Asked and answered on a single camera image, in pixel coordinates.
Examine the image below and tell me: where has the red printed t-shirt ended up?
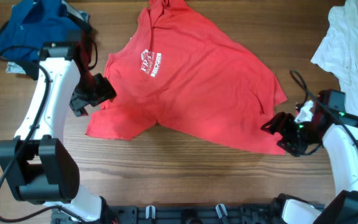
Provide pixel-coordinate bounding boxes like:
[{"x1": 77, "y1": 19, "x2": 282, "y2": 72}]
[{"x1": 86, "y1": 0, "x2": 286, "y2": 155}]

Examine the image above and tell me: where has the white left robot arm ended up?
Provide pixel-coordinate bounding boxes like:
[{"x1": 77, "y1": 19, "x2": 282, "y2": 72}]
[{"x1": 0, "y1": 40, "x2": 119, "y2": 223}]

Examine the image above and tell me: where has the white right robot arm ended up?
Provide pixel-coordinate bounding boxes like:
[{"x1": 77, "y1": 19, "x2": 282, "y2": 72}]
[{"x1": 261, "y1": 110, "x2": 358, "y2": 223}]

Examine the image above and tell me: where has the grey printed folded cloth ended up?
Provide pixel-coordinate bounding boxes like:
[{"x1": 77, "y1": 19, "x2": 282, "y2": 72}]
[{"x1": 6, "y1": 0, "x2": 90, "y2": 74}]

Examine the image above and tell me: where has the blue polo shirt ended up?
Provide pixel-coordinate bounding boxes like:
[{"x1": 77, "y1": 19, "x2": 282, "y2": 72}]
[{"x1": 0, "y1": 0, "x2": 80, "y2": 61}]

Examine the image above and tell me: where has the white t-shirt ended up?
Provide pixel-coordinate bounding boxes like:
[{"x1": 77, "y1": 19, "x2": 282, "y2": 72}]
[{"x1": 311, "y1": 0, "x2": 358, "y2": 116}]

